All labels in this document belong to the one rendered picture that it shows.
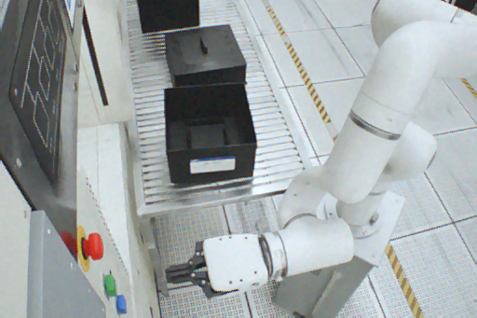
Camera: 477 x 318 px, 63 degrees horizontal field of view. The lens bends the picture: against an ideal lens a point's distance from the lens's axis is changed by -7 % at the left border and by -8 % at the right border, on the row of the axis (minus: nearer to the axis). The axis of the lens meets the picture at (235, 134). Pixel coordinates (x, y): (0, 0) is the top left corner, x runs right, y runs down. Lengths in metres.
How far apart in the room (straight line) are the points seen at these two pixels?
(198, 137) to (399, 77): 0.98
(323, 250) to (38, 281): 0.50
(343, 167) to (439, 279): 1.68
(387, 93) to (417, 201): 1.88
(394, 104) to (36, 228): 0.48
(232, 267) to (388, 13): 0.51
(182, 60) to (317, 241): 1.07
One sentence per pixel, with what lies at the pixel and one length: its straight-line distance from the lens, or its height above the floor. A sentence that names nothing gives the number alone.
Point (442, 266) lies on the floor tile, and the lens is 2.34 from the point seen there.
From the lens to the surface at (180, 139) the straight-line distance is 1.49.
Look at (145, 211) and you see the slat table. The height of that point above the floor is 0.76.
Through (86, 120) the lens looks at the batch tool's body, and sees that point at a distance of 1.43.
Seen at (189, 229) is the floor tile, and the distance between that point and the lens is 2.16.
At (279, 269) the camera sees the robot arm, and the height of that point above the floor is 1.22.
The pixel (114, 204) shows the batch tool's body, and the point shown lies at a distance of 1.24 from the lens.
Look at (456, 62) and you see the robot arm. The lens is 0.73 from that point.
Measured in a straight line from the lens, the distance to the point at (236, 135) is 1.49.
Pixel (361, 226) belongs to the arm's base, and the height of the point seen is 0.77.
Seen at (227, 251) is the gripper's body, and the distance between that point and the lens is 0.75.
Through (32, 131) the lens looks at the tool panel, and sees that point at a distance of 0.46.
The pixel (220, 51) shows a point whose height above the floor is 0.86.
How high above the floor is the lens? 1.90
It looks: 49 degrees down
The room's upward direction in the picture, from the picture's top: 3 degrees clockwise
